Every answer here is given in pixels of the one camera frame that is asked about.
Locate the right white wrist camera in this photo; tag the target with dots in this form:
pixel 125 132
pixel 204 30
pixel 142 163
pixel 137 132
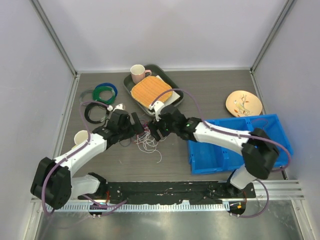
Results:
pixel 156 108

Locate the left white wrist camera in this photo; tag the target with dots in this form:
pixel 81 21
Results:
pixel 120 108

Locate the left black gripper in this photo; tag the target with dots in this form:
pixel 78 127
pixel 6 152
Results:
pixel 138 128

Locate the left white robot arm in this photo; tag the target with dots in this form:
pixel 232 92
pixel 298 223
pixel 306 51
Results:
pixel 54 182

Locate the blue plastic bin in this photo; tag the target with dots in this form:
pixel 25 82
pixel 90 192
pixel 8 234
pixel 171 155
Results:
pixel 205 158

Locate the beige painted plate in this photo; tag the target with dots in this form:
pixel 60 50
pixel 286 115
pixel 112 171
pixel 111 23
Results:
pixel 241 103

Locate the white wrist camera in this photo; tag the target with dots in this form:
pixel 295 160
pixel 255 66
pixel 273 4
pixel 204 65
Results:
pixel 120 108
pixel 156 108

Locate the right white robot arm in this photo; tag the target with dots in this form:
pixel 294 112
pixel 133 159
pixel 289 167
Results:
pixel 259 153

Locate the orange woven mat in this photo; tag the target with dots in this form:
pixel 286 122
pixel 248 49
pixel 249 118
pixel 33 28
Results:
pixel 147 90

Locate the grey slotted cable duct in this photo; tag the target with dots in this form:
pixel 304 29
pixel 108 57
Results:
pixel 185 206

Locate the pink ceramic mug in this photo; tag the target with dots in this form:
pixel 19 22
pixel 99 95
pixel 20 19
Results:
pixel 138 73

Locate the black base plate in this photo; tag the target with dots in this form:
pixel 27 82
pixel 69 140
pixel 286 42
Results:
pixel 171 192

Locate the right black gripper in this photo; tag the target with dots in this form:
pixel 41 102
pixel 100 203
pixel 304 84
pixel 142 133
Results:
pixel 154 130

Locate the yellow-green paper cup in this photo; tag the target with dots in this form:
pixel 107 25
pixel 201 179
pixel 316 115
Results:
pixel 80 137

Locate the dark grey tray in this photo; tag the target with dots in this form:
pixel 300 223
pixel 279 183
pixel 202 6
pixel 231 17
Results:
pixel 176 98

